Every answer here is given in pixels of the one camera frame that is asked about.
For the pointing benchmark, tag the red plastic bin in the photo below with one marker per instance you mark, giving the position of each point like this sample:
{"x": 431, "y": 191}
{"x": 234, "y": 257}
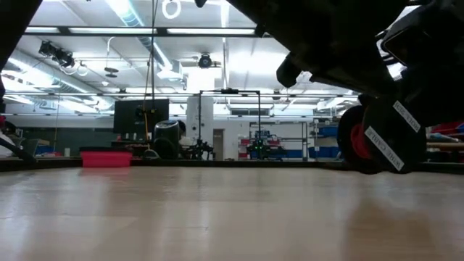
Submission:
{"x": 107, "y": 159}

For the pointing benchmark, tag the blue storage bin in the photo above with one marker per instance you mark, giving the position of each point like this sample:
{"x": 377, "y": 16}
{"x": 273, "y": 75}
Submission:
{"x": 322, "y": 152}
{"x": 328, "y": 131}

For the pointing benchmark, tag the black ceiling camera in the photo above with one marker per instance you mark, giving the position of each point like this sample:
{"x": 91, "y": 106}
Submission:
{"x": 56, "y": 54}
{"x": 204, "y": 61}

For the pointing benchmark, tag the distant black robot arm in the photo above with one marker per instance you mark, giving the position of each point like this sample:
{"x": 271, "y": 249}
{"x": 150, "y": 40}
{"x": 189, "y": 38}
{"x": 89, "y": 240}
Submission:
{"x": 199, "y": 148}
{"x": 259, "y": 149}

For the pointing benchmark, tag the black monitor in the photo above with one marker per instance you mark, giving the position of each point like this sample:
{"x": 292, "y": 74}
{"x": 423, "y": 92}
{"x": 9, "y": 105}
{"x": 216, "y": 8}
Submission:
{"x": 141, "y": 116}

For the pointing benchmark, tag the black aluminium table frame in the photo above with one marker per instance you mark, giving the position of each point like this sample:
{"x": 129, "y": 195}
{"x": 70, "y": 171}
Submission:
{"x": 217, "y": 163}

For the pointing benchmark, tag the distant black station frame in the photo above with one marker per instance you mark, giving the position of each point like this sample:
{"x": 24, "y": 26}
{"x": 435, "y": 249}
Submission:
{"x": 232, "y": 90}

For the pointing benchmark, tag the wooden workbench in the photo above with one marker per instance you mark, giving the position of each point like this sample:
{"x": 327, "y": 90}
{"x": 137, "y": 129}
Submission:
{"x": 446, "y": 145}

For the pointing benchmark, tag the metal shelving rack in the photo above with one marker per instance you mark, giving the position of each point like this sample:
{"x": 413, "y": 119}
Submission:
{"x": 306, "y": 141}

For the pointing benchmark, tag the black overhead frame beam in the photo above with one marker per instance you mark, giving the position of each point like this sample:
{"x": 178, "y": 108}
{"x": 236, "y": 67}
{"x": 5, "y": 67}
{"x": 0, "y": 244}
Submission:
{"x": 145, "y": 32}

